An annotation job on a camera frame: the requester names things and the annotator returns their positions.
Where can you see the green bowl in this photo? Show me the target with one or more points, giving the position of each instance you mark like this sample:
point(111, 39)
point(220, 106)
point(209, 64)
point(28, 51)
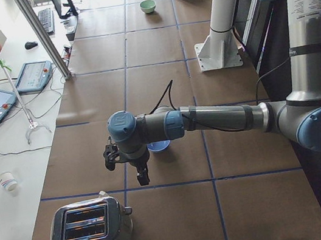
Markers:
point(148, 6)

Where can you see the white camera pole with base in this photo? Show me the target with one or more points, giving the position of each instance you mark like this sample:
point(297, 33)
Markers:
point(219, 50)

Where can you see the paper cup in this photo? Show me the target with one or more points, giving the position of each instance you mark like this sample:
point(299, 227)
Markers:
point(8, 181)

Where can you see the aluminium frame post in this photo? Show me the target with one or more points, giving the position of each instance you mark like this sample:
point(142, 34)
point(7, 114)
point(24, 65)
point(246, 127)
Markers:
point(47, 43)

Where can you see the far teach pendant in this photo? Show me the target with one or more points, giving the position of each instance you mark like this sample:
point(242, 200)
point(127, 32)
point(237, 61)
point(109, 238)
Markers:
point(34, 77)

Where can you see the chrome toaster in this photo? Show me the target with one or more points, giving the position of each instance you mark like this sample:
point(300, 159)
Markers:
point(103, 218)

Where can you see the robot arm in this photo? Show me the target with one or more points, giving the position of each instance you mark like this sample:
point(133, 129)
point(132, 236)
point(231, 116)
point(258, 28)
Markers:
point(298, 117)

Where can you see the reacher grabber tool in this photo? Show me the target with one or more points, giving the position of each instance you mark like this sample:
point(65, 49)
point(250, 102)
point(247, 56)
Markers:
point(33, 125)

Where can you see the blue bowl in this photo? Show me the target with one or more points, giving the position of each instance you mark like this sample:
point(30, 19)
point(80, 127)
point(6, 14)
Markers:
point(158, 147)

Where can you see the black monitor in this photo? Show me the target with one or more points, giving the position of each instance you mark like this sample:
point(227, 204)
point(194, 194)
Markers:
point(65, 8)

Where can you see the black keyboard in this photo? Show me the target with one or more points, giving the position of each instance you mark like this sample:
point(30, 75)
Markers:
point(46, 19)

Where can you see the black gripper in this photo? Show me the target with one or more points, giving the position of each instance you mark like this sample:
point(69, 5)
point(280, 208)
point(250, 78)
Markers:
point(139, 162)

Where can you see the black computer mouse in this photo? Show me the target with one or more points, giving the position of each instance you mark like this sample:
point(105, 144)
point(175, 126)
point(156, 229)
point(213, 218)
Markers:
point(30, 45)

